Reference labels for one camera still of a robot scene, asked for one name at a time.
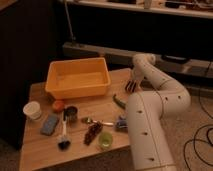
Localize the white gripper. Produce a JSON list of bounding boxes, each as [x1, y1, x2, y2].
[[125, 68, 144, 93]]

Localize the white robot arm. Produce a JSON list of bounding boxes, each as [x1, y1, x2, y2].
[[126, 54, 191, 171]]

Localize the yellow plastic bin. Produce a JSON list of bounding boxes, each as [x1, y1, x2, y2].
[[45, 57, 111, 99]]

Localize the metal spoon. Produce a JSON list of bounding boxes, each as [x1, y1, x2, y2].
[[81, 117, 114, 127]]

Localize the brown grape bunch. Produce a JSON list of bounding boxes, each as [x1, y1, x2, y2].
[[84, 122, 103, 145]]

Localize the green small cup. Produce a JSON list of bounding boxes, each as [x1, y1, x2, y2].
[[98, 132, 113, 150]]

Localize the orange fruit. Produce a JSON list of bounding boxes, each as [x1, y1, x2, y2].
[[52, 100, 65, 112]]

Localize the blue sponge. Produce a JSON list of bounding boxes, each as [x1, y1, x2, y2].
[[40, 114, 59, 136]]

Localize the white paper cup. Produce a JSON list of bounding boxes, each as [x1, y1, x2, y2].
[[23, 101, 42, 120]]

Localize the white shelf board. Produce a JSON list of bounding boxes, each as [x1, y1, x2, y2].
[[58, 0, 213, 19]]

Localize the grey metal pole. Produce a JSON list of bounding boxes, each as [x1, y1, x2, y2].
[[64, 0, 76, 44]]

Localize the long grey base rail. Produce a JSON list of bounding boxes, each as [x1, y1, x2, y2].
[[63, 42, 213, 79]]

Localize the white handled black brush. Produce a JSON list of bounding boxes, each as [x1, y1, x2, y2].
[[58, 115, 71, 150]]

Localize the black floor cable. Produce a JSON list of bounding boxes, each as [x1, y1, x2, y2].
[[183, 61, 213, 171]]

